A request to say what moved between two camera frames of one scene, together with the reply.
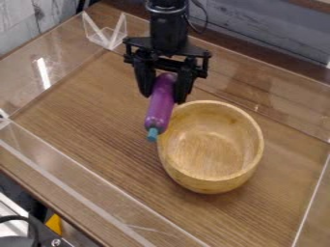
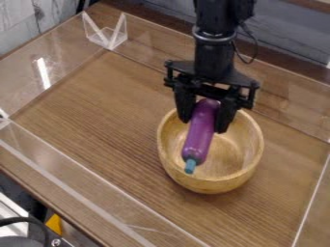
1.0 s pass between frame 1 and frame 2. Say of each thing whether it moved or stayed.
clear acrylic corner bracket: stayed
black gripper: moved
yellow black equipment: stayed
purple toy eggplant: moved
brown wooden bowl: stayed
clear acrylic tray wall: stayed
